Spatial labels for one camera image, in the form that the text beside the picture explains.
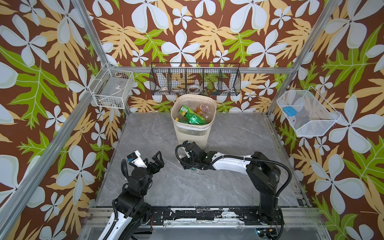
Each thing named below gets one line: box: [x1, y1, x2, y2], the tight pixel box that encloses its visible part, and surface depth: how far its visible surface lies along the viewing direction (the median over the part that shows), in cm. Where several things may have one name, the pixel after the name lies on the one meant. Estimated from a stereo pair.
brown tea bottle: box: [195, 104, 209, 115], surface depth 88 cm
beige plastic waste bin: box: [171, 94, 217, 150], surface depth 88 cm
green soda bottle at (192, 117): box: [179, 105, 207, 125], surface depth 86 cm
